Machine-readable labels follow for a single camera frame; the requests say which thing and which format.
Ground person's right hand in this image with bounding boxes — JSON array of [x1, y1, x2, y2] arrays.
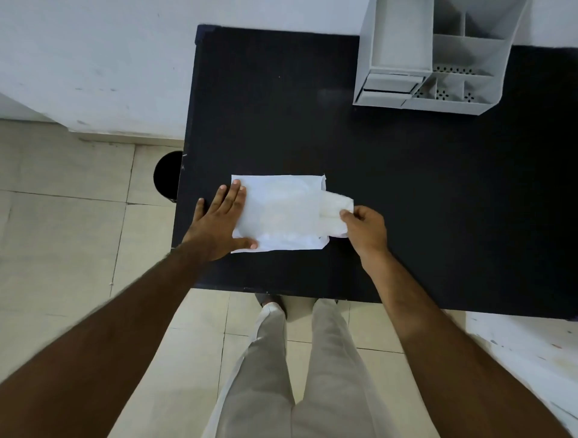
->
[[339, 205, 392, 265]]

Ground person's left hand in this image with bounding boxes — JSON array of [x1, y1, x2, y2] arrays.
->
[[182, 180, 259, 263]]

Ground white paper insert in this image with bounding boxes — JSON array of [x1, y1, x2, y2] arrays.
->
[[318, 190, 356, 239]]

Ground white paper envelope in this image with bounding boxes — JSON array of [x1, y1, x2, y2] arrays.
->
[[231, 174, 329, 254]]

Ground person's left forearm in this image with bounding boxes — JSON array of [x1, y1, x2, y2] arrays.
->
[[0, 243, 214, 438]]

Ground person's right forearm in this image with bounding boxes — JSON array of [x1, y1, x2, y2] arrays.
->
[[360, 250, 575, 438]]

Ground black round bin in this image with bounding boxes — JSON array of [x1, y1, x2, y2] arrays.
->
[[153, 151, 184, 203]]

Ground dark shoe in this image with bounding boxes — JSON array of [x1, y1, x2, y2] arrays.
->
[[255, 293, 288, 319]]

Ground light grey trousers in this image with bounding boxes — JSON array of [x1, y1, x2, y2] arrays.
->
[[200, 298, 403, 438]]

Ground grey plastic desk organizer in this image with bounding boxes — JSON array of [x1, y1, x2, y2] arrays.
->
[[353, 0, 529, 116]]

